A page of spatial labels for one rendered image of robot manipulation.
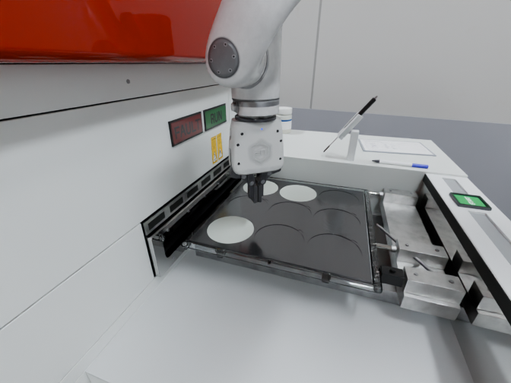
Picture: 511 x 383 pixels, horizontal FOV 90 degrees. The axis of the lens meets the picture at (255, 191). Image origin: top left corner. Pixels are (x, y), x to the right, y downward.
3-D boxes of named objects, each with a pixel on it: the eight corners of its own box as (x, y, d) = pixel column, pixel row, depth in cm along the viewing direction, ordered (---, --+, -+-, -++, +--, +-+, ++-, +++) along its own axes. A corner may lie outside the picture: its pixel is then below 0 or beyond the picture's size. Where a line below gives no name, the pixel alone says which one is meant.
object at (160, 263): (153, 276, 50) (144, 236, 45) (238, 185, 87) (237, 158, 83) (161, 278, 49) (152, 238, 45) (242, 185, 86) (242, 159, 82)
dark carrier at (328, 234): (188, 242, 52) (188, 240, 51) (247, 177, 81) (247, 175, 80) (371, 284, 42) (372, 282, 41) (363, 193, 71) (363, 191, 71)
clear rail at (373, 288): (179, 248, 51) (179, 242, 50) (184, 244, 52) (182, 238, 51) (382, 296, 40) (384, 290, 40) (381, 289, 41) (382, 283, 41)
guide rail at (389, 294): (195, 255, 59) (194, 245, 58) (200, 250, 61) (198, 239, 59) (445, 317, 45) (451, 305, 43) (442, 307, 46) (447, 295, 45)
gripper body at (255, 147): (233, 115, 41) (235, 178, 46) (290, 112, 44) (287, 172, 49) (223, 108, 47) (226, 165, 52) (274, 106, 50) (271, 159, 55)
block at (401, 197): (382, 201, 69) (385, 191, 68) (381, 196, 72) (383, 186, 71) (415, 206, 67) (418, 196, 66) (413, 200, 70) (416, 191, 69)
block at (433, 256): (395, 260, 49) (400, 248, 48) (393, 249, 52) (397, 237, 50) (444, 270, 47) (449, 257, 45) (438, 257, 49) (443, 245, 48)
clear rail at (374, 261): (372, 294, 41) (374, 288, 40) (363, 192, 72) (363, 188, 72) (382, 296, 40) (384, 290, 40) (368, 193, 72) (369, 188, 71)
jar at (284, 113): (271, 133, 103) (272, 109, 98) (276, 129, 109) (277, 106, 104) (288, 134, 101) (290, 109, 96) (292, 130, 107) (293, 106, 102)
